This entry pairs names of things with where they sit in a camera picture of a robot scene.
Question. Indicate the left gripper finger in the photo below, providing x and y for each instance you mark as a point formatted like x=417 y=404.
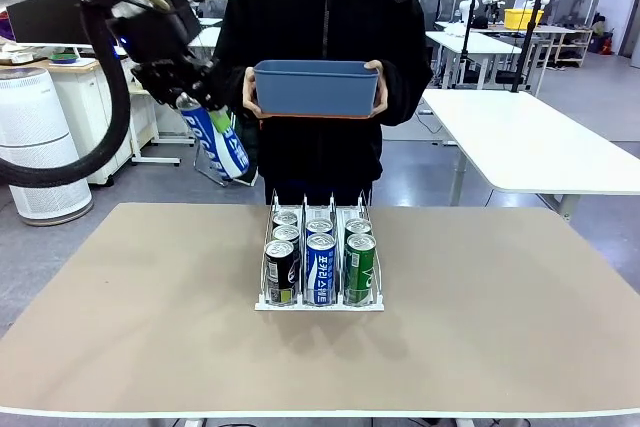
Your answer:
x=207 y=87
x=160 y=82

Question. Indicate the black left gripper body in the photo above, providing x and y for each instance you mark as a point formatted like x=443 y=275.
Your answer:
x=155 y=32

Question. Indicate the blue Pocari Sweat can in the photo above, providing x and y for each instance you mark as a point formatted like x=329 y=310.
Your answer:
x=225 y=157
x=320 y=272
x=320 y=226

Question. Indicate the blue plastic basket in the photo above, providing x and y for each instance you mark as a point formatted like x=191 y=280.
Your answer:
x=315 y=89

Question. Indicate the person's left forearm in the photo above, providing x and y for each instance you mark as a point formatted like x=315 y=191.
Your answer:
x=407 y=97

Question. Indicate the person's right hand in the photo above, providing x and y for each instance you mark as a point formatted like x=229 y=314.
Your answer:
x=249 y=94

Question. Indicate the person's left hand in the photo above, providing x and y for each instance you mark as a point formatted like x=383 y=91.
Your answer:
x=382 y=92

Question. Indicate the white background desk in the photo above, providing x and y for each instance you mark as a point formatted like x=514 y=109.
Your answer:
x=480 y=44
x=207 y=39

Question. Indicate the small beige side table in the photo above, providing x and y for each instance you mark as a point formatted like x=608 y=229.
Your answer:
x=155 y=161

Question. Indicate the green round plate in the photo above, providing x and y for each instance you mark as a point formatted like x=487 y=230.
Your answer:
x=65 y=58

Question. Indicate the grey background desk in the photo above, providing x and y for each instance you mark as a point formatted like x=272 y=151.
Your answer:
x=565 y=29

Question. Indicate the black computer monitor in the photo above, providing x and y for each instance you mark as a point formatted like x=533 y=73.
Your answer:
x=40 y=22

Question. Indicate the yellow plastic bin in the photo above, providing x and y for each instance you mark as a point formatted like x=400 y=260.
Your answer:
x=522 y=19

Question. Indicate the white cylindrical air purifier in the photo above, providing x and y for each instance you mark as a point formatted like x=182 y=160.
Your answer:
x=35 y=112

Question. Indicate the black tripod stand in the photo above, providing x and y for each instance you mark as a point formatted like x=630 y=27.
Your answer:
x=468 y=37
x=528 y=37

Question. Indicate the person in black jacket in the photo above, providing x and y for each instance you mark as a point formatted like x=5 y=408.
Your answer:
x=325 y=22

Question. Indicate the green Chilsung cider can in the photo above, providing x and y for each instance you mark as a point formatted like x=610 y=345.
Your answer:
x=360 y=272
x=357 y=225

